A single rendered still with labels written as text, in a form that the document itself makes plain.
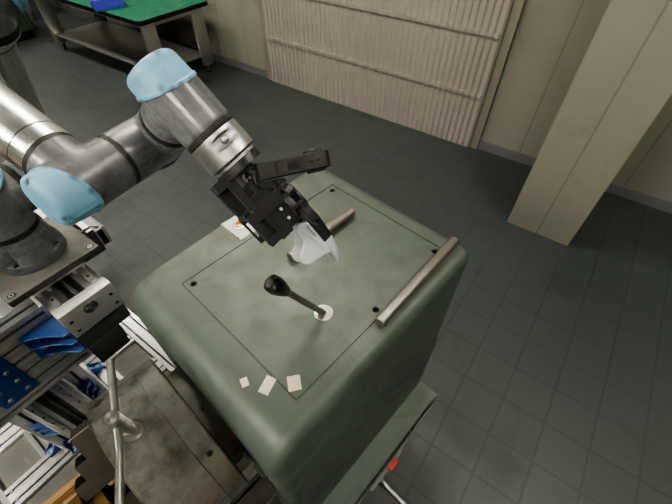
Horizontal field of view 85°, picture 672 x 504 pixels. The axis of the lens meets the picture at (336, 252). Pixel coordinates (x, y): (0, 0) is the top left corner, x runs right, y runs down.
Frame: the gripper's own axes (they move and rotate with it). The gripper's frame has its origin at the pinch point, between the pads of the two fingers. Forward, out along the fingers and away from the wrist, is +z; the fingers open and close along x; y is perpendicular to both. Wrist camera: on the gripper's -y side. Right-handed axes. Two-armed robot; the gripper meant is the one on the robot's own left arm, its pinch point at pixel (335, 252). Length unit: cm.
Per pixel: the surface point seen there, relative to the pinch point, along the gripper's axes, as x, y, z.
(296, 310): -13.7, 10.1, 7.7
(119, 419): -4.6, 38.6, -4.8
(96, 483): -17, 54, 4
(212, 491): -7.1, 41.1, 15.9
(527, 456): -54, -17, 157
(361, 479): -41, 32, 74
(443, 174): -195, -164, 99
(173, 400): -11.8, 35.0, 1.6
